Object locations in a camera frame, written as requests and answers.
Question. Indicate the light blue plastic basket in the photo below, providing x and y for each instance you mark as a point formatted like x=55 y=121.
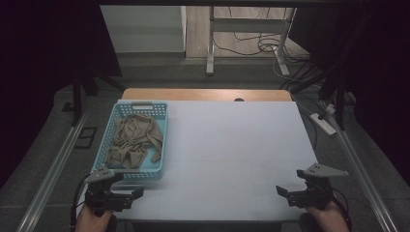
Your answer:
x=161 y=111

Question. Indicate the black tripod stand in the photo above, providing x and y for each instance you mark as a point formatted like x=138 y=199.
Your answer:
x=77 y=96
x=338 y=103

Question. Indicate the person's left hand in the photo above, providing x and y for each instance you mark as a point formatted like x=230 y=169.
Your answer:
x=92 y=222

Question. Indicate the person's right hand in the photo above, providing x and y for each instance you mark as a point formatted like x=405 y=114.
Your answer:
x=327 y=219

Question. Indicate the beige cloth garment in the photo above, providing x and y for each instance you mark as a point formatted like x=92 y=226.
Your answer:
x=135 y=141

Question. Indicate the black rectangular floor frame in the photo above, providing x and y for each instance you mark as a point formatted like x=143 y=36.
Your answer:
x=86 y=138

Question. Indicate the white cabinet panel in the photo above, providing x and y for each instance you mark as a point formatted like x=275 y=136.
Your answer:
x=141 y=29

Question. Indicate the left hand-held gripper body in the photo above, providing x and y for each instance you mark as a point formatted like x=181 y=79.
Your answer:
x=106 y=199

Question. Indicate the aluminium floor rail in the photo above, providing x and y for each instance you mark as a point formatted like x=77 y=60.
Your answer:
x=364 y=180
x=51 y=174

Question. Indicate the white table cover sheet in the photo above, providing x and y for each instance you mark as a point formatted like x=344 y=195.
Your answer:
x=232 y=145

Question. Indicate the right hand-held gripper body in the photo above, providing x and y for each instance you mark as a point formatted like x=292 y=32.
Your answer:
x=317 y=195

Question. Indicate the person's dark clothing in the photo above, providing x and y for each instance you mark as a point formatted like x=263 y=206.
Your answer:
x=307 y=224

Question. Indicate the white metal desk frame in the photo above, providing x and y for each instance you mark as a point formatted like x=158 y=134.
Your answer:
x=210 y=48

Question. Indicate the white power strip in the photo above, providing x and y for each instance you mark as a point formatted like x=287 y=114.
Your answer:
x=323 y=124

